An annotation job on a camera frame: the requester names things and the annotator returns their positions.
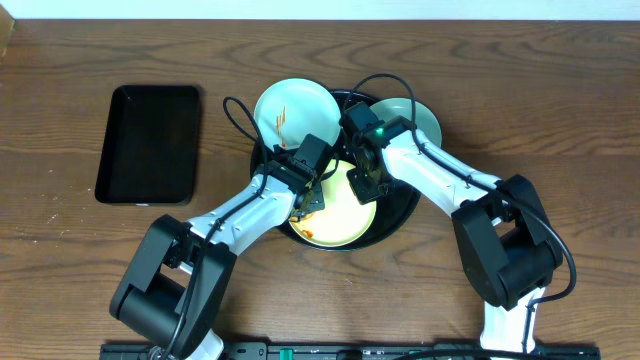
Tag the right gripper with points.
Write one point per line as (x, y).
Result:
(366, 185)

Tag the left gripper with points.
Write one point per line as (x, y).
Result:
(310, 198)

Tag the yellow plate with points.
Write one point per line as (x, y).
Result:
(343, 219)

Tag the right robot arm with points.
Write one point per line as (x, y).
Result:
(508, 249)

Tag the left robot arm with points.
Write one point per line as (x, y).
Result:
(173, 287)

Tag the right light green plate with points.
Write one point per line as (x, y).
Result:
(426, 121)

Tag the light green plate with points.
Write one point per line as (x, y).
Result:
(290, 109)
(426, 121)

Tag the left light green plate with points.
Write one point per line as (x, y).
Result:
(290, 109)

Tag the black rectangular bin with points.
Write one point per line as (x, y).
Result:
(150, 149)

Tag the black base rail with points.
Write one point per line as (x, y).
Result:
(263, 351)

